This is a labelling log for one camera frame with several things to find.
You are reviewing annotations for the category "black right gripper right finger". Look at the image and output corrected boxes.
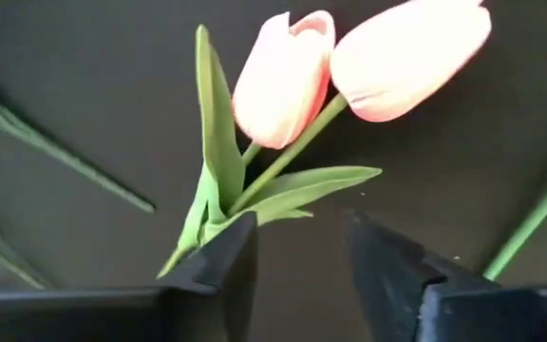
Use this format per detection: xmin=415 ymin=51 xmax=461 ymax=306
xmin=351 ymin=213 xmax=547 ymax=342

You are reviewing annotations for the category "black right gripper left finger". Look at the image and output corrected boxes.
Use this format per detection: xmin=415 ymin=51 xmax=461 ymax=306
xmin=0 ymin=212 xmax=259 ymax=342

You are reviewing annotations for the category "red tulip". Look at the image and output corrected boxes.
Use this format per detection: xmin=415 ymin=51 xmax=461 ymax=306
xmin=482 ymin=159 xmax=547 ymax=282

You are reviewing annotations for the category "white flower bunch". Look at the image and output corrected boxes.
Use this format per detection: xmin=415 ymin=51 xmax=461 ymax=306
xmin=0 ymin=213 xmax=54 ymax=290
xmin=0 ymin=81 xmax=157 ymax=214

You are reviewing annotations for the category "pink tulip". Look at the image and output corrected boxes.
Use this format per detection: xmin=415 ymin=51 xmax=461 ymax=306
xmin=225 ymin=0 xmax=493 ymax=227
xmin=157 ymin=9 xmax=337 ymax=280

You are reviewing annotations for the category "black table mat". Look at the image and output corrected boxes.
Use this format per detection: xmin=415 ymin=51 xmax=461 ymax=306
xmin=0 ymin=0 xmax=547 ymax=342

